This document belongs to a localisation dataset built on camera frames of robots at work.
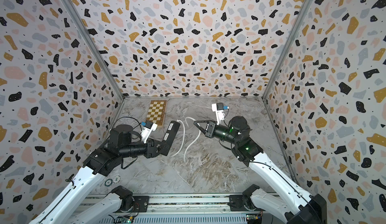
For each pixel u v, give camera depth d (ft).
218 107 1.98
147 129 2.01
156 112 3.59
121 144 1.72
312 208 1.27
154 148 1.98
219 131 1.92
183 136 2.35
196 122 2.09
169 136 2.17
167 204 2.45
